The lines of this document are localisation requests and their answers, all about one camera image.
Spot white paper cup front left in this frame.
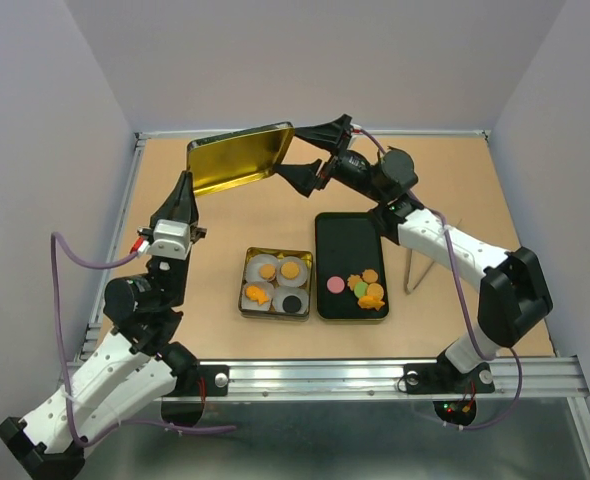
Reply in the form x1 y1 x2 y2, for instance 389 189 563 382
241 282 274 312

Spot pink round cookie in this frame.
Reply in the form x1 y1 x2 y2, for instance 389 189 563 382
326 276 346 294

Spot white paper cup front right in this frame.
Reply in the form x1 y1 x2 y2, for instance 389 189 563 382
272 286 310 316

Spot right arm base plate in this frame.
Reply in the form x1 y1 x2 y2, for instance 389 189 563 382
401 362 495 395

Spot orange fish cookie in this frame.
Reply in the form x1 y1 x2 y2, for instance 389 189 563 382
245 285 270 305
358 295 385 311

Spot aluminium front rail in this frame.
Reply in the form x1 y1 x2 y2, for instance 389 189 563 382
54 355 590 402

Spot black tray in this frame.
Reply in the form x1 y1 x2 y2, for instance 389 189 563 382
314 212 389 322

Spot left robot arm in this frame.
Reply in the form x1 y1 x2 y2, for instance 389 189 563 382
0 170 206 479

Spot orange star cookie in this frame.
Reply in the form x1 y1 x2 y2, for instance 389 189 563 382
347 274 363 291

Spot green round cookie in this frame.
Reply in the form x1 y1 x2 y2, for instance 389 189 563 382
353 281 369 298

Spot white paper cup back left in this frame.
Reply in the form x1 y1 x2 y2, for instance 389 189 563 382
244 254 279 282

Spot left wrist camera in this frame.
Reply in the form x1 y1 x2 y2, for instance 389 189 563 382
130 220 192 261

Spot white paper cup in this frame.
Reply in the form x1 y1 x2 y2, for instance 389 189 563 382
277 256 309 288
272 286 310 316
241 282 274 312
244 254 279 282

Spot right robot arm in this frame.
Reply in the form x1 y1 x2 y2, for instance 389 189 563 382
272 115 553 390

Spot gold tin lid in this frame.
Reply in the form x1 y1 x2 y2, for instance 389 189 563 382
186 122 295 197

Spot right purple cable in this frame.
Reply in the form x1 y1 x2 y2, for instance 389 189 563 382
352 124 524 432

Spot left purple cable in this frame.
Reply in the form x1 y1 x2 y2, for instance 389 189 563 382
49 231 237 447

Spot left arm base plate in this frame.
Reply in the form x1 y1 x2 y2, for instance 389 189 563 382
167 363 230 398

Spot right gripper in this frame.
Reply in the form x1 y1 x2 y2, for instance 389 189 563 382
274 113 387 204

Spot gold cookie tin base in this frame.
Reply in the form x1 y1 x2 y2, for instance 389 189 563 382
238 247 314 321

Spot purple cable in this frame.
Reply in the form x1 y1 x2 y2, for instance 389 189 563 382
352 124 524 432
49 231 237 447

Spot orange shell cookie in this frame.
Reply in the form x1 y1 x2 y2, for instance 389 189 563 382
361 269 379 284
258 263 276 282

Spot white paper cup back right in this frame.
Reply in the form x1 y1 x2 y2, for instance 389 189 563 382
277 256 309 288

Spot metal tongs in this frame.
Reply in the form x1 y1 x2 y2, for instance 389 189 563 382
403 215 465 296

